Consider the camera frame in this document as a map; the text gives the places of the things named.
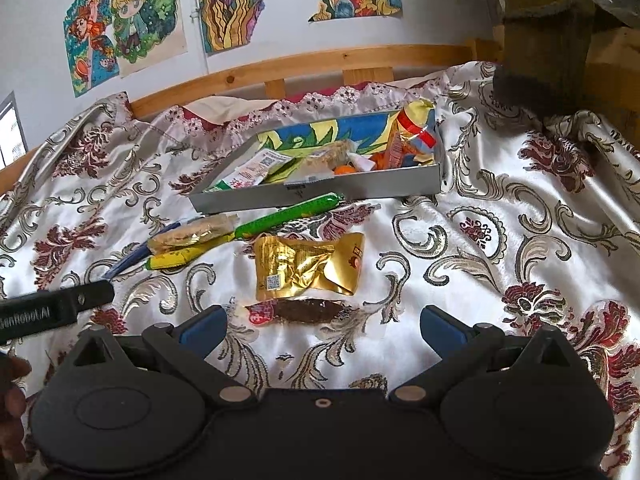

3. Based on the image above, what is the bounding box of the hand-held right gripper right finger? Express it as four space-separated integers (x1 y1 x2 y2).
389 305 571 407

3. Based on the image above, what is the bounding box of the blond figure wall poster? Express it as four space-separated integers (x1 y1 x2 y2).
110 0 189 79

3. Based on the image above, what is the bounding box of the white label nut packet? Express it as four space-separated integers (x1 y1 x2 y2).
285 159 337 185

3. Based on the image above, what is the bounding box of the beige pillow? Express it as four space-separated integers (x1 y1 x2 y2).
184 94 277 127

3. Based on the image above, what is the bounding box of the clear nut packet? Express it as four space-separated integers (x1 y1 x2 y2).
310 141 352 167

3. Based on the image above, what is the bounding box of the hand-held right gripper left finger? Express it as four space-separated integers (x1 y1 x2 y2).
70 305 256 407

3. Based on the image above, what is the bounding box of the clear biscuit packet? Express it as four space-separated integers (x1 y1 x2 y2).
147 212 240 256

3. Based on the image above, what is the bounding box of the orange yellow snack bag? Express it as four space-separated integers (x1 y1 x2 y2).
372 99 442 168

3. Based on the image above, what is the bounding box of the white wall pipe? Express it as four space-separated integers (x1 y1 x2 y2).
191 5 212 72

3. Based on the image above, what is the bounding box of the wooden bed rail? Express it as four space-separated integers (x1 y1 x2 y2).
0 39 506 196

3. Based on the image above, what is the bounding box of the window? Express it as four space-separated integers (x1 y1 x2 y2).
0 91 29 171

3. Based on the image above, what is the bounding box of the yellow green snack packet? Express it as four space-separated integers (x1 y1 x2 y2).
144 244 223 272

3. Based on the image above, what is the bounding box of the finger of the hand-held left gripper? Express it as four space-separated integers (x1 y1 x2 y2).
57 280 116 322

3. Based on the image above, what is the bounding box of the green sausage stick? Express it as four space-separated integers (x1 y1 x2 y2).
234 192 346 241

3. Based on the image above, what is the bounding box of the dark red snack packet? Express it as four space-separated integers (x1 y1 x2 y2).
245 297 357 327

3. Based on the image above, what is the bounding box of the green white snack packet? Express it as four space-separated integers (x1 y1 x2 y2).
202 172 266 194

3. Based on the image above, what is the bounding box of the person's left hand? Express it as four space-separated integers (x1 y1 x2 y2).
0 356 32 462

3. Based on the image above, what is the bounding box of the floral printed blanket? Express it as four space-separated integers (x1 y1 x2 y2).
0 60 640 480

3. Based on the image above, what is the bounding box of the wooden bed post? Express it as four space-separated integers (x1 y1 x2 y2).
492 0 601 122

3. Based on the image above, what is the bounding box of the swirl and plants wall poster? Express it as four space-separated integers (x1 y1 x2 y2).
196 0 296 56

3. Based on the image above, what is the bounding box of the grey tray with dragon drawing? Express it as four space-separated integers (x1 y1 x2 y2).
189 107 446 214

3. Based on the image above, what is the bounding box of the gold foil snack packet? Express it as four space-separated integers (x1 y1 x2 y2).
255 233 366 302

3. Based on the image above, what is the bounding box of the red-haired figure wall poster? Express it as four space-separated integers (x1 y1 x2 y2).
64 0 122 99

